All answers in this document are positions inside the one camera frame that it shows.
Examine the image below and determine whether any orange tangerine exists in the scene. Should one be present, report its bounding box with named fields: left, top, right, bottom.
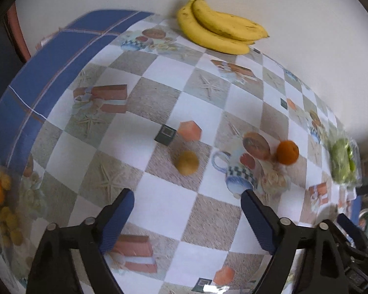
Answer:
left=275, top=140, right=299, bottom=165

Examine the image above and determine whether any small brown longan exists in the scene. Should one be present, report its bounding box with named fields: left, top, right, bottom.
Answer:
left=175, top=151, right=199, bottom=176

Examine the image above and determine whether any clear pack of green fruits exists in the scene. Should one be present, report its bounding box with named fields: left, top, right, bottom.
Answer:
left=328, top=134, right=362, bottom=186

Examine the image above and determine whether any clear bag of small fruits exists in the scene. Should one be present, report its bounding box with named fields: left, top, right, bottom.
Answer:
left=0, top=164, right=30, bottom=285

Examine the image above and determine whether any checkered printed tablecloth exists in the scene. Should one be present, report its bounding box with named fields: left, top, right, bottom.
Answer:
left=0, top=10, right=358, bottom=293

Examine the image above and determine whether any yellow banana bunch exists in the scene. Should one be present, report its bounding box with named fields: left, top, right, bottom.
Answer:
left=177, top=0, right=269, bottom=55

